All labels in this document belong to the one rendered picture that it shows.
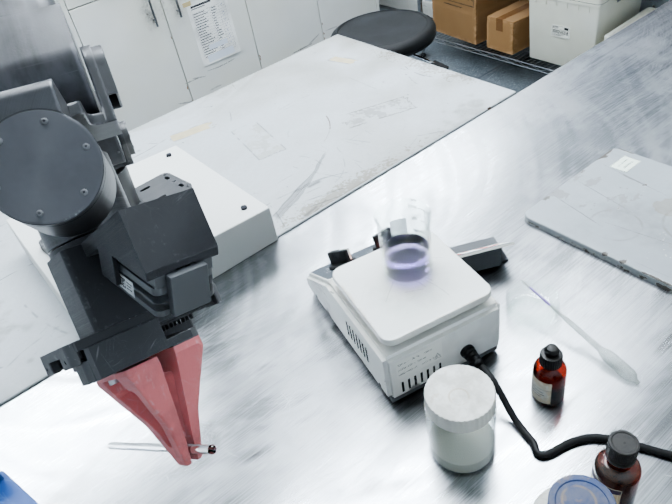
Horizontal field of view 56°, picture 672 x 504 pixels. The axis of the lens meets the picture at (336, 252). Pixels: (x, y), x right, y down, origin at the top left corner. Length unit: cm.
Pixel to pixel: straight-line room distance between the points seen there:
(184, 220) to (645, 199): 65
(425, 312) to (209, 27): 272
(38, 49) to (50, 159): 11
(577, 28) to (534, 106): 182
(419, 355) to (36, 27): 40
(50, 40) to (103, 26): 256
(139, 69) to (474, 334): 262
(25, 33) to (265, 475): 41
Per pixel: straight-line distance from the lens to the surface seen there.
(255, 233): 83
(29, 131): 35
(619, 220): 83
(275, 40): 342
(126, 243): 33
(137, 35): 306
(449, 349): 62
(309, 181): 95
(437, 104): 111
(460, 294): 61
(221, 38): 325
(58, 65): 43
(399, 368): 60
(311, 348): 70
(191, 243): 34
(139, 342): 39
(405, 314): 59
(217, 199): 86
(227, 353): 73
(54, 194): 34
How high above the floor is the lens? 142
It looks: 39 degrees down
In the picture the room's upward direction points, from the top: 11 degrees counter-clockwise
